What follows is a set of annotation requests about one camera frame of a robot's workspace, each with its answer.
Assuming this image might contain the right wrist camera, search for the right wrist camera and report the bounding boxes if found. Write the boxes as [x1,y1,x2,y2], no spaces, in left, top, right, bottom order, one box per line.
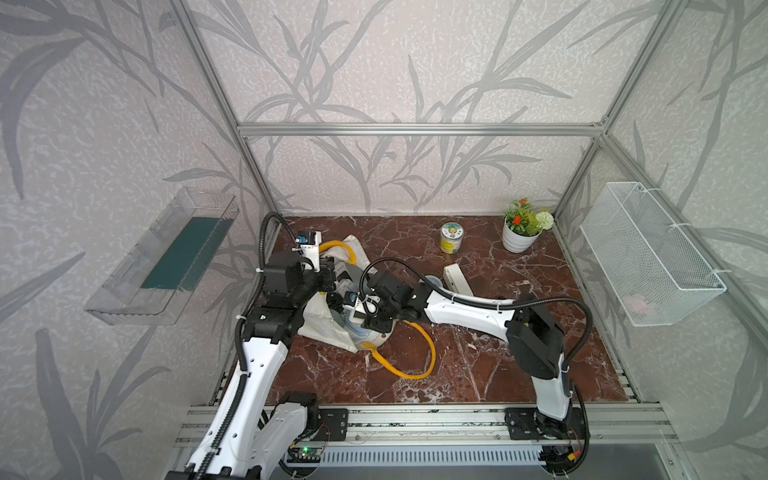
[344,291,364,311]

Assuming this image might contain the clear plastic wall tray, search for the clear plastic wall tray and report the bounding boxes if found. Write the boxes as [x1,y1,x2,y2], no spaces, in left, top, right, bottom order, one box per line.
[84,187,240,326]

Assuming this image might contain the white rectangular alarm clock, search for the white rectangular alarm clock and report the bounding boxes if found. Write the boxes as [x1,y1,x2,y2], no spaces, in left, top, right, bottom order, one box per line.
[443,263,474,297]

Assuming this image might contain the white wire mesh basket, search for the white wire mesh basket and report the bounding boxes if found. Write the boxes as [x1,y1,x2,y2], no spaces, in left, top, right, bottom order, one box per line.
[580,182,727,327]

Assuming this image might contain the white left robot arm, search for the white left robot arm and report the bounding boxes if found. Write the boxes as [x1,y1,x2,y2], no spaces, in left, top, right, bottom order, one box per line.
[166,230,335,479]

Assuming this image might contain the white potted artificial plant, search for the white potted artificial plant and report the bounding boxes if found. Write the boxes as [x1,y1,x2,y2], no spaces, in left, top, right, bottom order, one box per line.
[502,198,554,253]

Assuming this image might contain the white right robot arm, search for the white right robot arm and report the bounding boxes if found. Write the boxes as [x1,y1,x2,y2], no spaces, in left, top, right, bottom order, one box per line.
[358,259,594,477]

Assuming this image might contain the aluminium cage frame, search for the aluminium cage frame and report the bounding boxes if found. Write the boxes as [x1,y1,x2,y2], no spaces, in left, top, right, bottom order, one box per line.
[167,0,768,337]

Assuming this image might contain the green circuit board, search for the green circuit board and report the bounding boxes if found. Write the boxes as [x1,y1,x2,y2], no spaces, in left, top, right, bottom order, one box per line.
[286,445,324,464]

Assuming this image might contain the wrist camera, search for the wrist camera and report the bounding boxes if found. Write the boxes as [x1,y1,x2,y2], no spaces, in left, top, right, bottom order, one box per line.
[344,291,364,311]
[293,230,322,272]

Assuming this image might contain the white digital LCD clock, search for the white digital LCD clock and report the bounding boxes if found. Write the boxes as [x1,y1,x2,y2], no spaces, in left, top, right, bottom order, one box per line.
[345,301,368,328]

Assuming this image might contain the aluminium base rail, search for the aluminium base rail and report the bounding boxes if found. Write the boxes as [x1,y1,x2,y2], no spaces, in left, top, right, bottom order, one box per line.
[161,403,697,480]

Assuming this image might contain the white canvas bag yellow handles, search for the white canvas bag yellow handles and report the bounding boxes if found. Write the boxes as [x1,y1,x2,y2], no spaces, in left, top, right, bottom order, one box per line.
[295,231,437,381]

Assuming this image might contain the blue round alarm clock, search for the blue round alarm clock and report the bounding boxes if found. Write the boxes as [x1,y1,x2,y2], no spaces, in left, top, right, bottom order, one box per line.
[425,275,443,288]

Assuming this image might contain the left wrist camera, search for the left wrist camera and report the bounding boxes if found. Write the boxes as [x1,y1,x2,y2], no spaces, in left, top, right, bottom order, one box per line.
[293,230,322,272]

